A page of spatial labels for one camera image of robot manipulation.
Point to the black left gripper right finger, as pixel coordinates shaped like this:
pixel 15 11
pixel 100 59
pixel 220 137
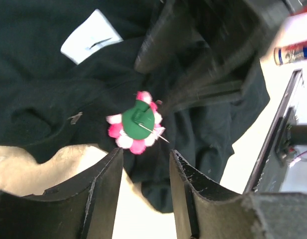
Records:
pixel 203 209

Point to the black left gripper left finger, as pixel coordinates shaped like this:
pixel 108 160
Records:
pixel 82 207

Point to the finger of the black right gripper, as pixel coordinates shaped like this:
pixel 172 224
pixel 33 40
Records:
pixel 209 75
pixel 173 29

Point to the pink flower brooch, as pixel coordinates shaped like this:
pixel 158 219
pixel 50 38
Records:
pixel 138 127

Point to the black garment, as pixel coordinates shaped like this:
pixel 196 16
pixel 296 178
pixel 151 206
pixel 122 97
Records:
pixel 48 102

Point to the blue silver drink can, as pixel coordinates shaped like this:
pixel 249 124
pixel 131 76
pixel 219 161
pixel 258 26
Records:
pixel 291 53

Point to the white paper label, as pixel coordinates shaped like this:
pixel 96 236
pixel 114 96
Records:
pixel 95 33

